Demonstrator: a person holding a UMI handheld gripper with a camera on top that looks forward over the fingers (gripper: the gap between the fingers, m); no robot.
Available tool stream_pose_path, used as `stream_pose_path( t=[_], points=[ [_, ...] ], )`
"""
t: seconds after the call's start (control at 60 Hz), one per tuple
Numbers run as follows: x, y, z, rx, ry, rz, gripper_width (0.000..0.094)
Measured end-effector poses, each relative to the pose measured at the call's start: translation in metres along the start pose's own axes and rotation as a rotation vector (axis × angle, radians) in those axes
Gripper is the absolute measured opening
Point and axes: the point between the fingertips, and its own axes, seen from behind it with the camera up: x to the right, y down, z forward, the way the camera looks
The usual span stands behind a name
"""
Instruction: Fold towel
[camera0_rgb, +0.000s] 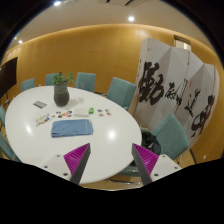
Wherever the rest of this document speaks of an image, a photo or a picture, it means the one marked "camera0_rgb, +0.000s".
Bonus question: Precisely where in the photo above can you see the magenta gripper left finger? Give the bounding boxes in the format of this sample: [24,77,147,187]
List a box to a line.
[64,143,91,184]

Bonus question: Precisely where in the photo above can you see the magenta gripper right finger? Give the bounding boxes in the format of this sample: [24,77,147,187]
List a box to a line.
[132,144,159,185]

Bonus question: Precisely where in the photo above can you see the blue folded towel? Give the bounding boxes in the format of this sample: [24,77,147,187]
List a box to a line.
[51,119,93,138]

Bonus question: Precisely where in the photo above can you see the teal chair right front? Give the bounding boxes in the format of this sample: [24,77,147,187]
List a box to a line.
[141,113,190,160]

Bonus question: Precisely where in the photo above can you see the teal chair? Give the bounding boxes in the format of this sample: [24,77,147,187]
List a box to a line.
[75,72,96,92]
[107,77,136,109]
[21,78,35,91]
[141,113,190,160]
[45,73,60,86]

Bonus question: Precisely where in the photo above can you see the small round badges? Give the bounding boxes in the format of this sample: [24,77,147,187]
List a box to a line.
[50,110,72,118]

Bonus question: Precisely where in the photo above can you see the clear plastic bag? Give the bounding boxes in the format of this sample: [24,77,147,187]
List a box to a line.
[73,108,89,117]

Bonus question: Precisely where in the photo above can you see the white oval table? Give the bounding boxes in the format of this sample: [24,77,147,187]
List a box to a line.
[5,86,142,184]

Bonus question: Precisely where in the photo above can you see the small green object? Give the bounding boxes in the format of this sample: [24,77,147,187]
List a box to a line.
[89,108,94,114]

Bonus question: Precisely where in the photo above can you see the colourful stickers sheet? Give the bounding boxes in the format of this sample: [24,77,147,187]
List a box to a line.
[35,114,50,126]

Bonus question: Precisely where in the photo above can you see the grey plant pot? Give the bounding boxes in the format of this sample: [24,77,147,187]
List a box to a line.
[54,83,69,107]

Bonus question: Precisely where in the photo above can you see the grey card on table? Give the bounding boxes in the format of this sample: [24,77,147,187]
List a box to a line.
[33,101,47,109]

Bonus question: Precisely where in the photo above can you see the teal chair left edge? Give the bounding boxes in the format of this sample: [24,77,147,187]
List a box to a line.
[0,106,19,162]

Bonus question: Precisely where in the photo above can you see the teal chair right back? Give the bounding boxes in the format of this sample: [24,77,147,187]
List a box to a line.
[107,77,136,109]

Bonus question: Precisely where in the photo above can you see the teal chair back centre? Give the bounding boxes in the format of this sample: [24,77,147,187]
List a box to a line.
[75,72,96,92]

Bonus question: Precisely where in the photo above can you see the green potted plant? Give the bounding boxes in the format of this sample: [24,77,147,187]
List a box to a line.
[52,72,75,85]

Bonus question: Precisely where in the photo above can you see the white calligraphy folding screen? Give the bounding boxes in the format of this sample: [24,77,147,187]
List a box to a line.
[134,38,219,143]

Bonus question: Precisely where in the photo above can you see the teal chair back left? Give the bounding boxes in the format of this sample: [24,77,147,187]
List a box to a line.
[45,73,60,86]

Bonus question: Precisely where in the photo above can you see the teal chair far left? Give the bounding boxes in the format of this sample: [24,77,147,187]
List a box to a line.
[21,78,35,91]

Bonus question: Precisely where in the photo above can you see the black wall television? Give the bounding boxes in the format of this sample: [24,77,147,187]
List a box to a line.
[0,57,18,98]

